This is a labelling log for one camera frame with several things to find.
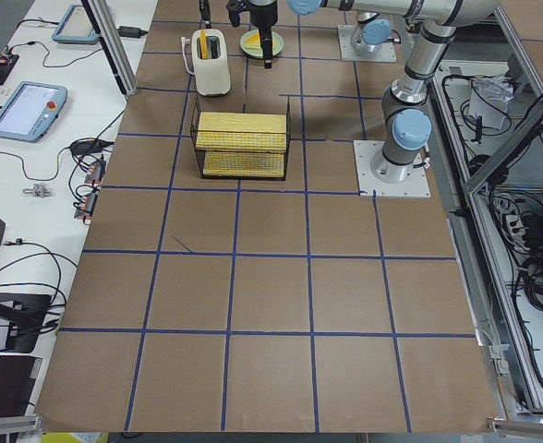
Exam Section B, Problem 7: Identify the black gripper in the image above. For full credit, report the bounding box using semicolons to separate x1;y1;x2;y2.
199;0;278;69

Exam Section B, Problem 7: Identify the black power adapter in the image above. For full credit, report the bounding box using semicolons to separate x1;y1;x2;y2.
117;26;148;39

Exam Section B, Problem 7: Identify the black wire basket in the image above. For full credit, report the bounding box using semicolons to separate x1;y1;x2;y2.
189;95;293;182

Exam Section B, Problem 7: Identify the aluminium frame post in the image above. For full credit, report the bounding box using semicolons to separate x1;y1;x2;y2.
81;0;139;97

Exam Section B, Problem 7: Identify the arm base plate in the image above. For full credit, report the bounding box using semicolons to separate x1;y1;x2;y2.
354;140;431;198
336;24;398;63

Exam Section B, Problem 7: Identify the white toaster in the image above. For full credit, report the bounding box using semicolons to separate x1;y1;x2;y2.
181;28;231;97

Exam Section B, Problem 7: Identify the white box under frame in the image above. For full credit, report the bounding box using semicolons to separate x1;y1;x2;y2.
468;75;513;130

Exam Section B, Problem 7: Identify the blue teach pendant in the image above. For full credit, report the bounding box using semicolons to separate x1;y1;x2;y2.
0;81;68;143
52;4;99;45

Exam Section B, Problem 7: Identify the light green plate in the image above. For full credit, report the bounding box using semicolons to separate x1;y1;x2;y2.
239;29;284;59

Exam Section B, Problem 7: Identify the blue teach pendant far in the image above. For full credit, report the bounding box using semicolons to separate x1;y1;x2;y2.
52;4;99;45

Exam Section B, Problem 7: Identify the triangular bread on plate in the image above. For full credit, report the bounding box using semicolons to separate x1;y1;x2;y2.
244;30;260;50

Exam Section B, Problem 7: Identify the bread slice in toaster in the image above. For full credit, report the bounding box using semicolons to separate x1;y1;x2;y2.
199;29;209;60

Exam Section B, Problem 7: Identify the blue teach pendant near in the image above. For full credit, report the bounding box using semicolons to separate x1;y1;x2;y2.
0;81;68;143

